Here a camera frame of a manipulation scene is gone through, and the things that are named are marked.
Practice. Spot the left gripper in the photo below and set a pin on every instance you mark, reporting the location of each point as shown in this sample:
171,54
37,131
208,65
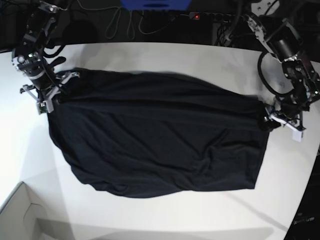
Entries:
287,115

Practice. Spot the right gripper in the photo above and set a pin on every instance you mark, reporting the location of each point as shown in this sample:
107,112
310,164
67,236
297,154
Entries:
45,95

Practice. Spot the dark navy t-shirt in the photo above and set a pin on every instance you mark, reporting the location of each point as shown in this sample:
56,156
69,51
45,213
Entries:
145,135

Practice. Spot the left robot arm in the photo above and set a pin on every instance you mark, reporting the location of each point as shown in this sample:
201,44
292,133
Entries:
280,39

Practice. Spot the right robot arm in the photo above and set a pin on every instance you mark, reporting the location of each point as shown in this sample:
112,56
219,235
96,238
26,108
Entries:
30,58

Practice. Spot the blue box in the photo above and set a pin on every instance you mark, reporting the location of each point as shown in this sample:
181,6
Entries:
179,5

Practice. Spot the white power strip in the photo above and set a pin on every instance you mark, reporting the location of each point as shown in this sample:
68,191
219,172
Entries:
211,16

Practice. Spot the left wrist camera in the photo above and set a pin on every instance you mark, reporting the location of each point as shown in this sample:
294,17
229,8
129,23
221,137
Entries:
297,136

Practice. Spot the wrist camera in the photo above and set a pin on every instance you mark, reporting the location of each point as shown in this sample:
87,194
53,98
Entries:
297,136
45,107

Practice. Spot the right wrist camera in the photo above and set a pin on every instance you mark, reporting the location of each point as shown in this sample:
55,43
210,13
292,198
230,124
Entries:
45,107

